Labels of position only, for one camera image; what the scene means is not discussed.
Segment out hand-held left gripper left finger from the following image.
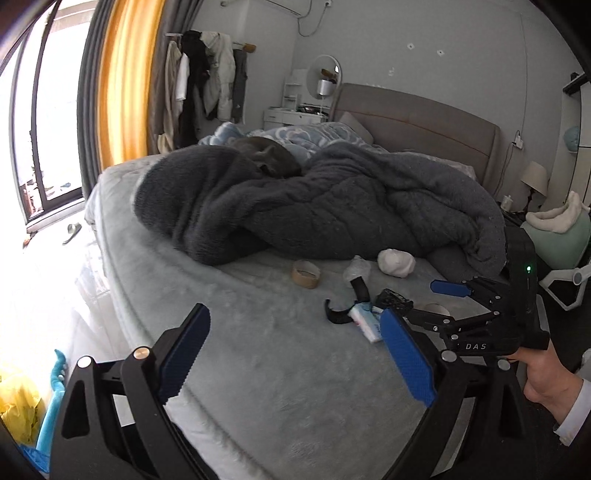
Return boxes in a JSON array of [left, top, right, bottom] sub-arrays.
[[48, 303, 218, 480]]

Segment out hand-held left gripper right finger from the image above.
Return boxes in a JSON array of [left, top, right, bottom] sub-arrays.
[[378, 308, 561, 480]]

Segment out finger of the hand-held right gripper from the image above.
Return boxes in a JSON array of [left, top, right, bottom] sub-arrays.
[[430, 276, 509, 311], [376, 288, 462, 340]]

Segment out black curved plastic piece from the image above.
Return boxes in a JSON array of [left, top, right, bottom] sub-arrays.
[[324, 277, 372, 325]]

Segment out yellow plastic bag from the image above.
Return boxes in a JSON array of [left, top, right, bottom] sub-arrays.
[[0, 364, 47, 446]]

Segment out person's right forearm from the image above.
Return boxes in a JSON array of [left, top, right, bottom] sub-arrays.
[[551, 348, 591, 446]]

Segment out person's right hand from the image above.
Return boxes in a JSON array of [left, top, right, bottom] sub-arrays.
[[510, 339, 583, 425]]

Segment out white chair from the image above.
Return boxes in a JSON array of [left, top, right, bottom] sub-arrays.
[[540, 258, 591, 311]]

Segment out green cushion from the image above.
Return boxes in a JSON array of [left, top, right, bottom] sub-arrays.
[[522, 210, 591, 274]]

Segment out white fleece cloth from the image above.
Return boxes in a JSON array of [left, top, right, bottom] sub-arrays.
[[526, 190, 583, 234]]

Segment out bed with grey sheet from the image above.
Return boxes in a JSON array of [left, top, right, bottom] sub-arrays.
[[83, 152, 509, 480]]

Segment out beige table lamp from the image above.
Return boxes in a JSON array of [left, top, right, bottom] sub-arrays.
[[521, 161, 549, 213]]

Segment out brown tape roll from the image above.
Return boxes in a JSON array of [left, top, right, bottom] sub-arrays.
[[291, 260, 322, 290]]

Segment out cyan plastic stick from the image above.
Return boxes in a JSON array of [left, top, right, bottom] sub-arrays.
[[34, 349, 70, 450]]

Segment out dark grey fleece blanket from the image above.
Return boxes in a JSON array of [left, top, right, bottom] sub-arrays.
[[134, 142, 509, 278]]

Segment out grey upholstered headboard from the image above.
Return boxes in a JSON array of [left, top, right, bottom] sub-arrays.
[[330, 83, 502, 195]]

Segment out grey pillow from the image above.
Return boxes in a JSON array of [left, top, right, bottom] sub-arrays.
[[339, 112, 376, 144]]

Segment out light blue patterned blanket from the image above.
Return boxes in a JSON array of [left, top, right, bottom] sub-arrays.
[[198, 121, 375, 162]]

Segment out grey cat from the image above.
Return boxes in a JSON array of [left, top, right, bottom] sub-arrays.
[[231, 135, 303, 178]]

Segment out white vanity table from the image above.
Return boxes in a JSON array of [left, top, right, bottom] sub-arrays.
[[263, 106, 333, 131]]

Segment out white shelf organizer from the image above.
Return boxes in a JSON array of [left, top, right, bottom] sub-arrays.
[[283, 69, 309, 109]]

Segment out round white mirror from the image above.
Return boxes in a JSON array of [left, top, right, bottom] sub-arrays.
[[306, 54, 345, 100]]

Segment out dark grey curtain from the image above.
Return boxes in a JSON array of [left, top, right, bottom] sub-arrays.
[[78, 0, 122, 204]]

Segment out beige hanging garment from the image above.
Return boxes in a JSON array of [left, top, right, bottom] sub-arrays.
[[157, 41, 190, 153]]

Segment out dark grey hanging pants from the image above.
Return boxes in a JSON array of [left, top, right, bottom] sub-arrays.
[[231, 48, 249, 124]]

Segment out yellow curtain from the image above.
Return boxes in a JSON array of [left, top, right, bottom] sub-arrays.
[[99, 0, 167, 167]]

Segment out white hanging jacket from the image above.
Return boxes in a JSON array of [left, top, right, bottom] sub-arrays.
[[201, 31, 237, 123]]

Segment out black hanging garment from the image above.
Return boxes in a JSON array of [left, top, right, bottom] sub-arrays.
[[178, 30, 214, 145]]

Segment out black window frame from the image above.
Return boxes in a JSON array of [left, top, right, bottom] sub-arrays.
[[0, 0, 100, 232]]

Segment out white power cable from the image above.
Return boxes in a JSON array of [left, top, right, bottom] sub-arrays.
[[297, 2, 334, 38]]

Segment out clothes rack rail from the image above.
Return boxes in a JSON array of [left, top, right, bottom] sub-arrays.
[[167, 32, 257, 52]]

